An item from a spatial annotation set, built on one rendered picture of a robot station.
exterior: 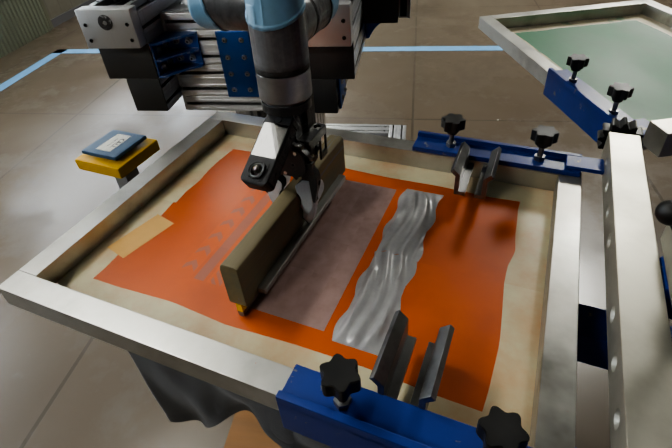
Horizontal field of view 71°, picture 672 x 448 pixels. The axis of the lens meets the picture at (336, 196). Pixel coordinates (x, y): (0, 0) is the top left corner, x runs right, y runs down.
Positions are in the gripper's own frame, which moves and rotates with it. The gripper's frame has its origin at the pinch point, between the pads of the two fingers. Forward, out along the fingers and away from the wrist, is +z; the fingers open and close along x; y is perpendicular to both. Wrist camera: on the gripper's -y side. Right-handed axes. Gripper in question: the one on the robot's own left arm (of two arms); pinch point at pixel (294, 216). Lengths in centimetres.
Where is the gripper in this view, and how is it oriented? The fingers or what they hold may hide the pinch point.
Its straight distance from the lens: 77.5
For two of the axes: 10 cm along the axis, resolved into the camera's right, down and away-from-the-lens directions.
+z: 0.5, 8.1, 5.9
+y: 3.9, -5.6, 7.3
